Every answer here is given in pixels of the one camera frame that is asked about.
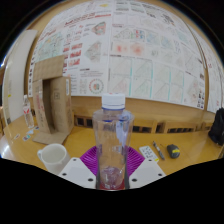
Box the dark pen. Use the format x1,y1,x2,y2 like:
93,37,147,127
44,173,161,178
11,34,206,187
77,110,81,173
152,140,166,161

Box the clear plastic bottle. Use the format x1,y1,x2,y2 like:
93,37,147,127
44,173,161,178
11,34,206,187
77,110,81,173
91,92,135,191

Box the white wall panel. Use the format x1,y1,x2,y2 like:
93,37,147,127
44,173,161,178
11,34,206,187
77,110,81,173
2,29,38,124

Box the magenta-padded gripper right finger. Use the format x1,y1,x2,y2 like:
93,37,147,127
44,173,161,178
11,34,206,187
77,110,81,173
124,145,167,190

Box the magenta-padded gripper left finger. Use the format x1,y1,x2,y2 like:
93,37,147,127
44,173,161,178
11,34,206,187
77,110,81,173
57,145,100,190

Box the brown cardboard box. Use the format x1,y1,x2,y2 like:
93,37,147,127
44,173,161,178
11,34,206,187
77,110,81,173
31,54,75,145

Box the black bag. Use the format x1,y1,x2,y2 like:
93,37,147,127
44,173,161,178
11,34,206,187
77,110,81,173
208,107,224,147

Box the white ceramic mug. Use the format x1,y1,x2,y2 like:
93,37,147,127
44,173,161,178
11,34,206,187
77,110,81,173
36,143,72,176

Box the large printed wall poster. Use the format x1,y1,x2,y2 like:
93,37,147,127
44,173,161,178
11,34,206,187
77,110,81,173
189,26,224,114
28,0,209,109

